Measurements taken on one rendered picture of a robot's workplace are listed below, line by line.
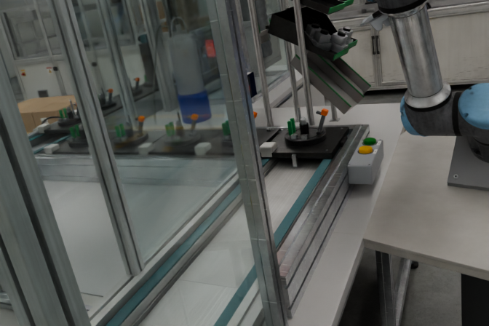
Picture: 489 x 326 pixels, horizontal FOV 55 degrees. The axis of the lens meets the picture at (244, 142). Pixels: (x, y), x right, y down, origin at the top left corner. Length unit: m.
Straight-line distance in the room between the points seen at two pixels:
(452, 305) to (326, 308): 1.43
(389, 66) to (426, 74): 4.31
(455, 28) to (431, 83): 4.21
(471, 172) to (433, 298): 1.08
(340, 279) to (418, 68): 0.54
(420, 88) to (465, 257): 0.42
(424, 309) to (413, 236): 1.16
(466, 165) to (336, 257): 0.51
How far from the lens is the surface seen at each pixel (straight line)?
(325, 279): 1.09
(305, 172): 1.47
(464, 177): 1.46
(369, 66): 5.56
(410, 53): 1.20
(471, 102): 1.28
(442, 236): 1.23
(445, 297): 2.44
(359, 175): 1.39
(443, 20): 5.44
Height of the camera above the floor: 1.51
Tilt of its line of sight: 19 degrees down
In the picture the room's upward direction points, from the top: 10 degrees counter-clockwise
